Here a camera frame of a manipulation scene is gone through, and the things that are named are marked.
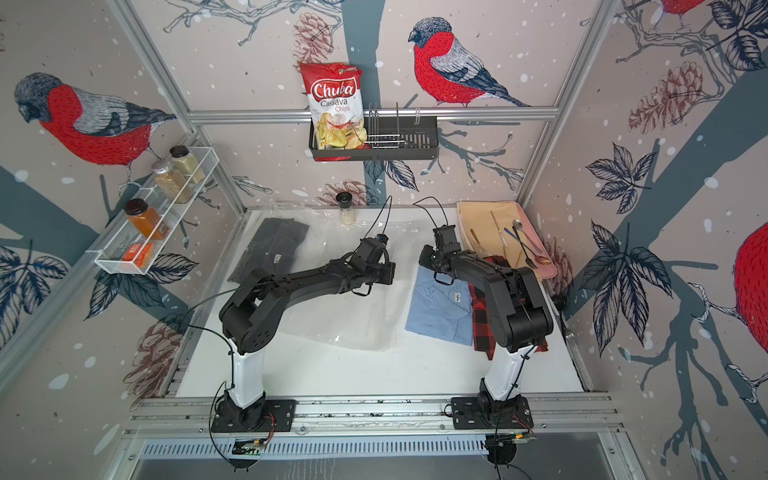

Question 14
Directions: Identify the clear plastic vacuum bag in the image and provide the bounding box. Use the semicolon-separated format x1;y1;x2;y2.
177;203;433;352

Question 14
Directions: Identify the red black plaid shirt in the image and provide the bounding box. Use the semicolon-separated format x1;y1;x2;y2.
467;255;550;361

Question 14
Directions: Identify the dark grey pinstripe shirt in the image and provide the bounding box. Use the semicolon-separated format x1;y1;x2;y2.
228;217;309;284

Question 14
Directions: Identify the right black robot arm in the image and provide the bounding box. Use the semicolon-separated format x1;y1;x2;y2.
419;225;554;422

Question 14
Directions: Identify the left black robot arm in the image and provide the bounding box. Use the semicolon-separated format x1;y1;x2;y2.
216;233;396;430

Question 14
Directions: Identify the light blue folded shirt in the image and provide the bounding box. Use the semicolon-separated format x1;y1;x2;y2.
405;266;473;346

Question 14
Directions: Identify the red cassava chips bag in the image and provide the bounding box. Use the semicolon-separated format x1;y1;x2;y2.
299;63;368;151

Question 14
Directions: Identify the gold spoon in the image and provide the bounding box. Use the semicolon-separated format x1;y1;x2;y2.
470;229;482;246

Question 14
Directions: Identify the spice jar on table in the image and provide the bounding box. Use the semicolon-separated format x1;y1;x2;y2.
336;191;356;225

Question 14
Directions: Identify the gold chopstick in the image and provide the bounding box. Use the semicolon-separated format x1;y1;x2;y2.
490;211;508;256

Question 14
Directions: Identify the silver spoon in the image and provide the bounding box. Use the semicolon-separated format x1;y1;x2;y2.
513;219;541;258

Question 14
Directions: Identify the black spoon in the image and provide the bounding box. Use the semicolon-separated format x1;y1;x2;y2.
503;226;539;270

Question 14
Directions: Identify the pink tray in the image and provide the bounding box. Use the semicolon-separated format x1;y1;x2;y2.
509;202;557;280

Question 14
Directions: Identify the spice jar silver lid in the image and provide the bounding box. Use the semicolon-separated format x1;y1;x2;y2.
151;160;193;204

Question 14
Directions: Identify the spice jar black lid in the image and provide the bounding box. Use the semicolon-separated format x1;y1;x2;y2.
170;145;206;184

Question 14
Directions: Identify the small orange box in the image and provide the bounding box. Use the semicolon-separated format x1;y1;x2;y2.
122;242;154;269

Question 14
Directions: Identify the orange spice jar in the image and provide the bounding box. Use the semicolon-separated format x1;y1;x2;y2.
123;198;169;241

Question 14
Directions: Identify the right camera cable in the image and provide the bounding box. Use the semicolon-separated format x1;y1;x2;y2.
412;195;450;229

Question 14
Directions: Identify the camera cable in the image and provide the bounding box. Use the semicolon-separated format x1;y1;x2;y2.
363;195;394;240
412;195;450;229

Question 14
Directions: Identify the left camera cable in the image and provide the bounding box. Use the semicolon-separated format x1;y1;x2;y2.
363;195;394;240

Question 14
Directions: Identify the black wire wall basket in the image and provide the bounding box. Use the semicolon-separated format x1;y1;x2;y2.
308;107;439;162

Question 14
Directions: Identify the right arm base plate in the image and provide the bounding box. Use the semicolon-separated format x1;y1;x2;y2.
450;395;534;430

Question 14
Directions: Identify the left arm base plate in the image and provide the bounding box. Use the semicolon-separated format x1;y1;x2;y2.
210;395;298;433

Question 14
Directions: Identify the clear acrylic wall shelf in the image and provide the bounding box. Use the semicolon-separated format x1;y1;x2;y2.
95;146;219;275

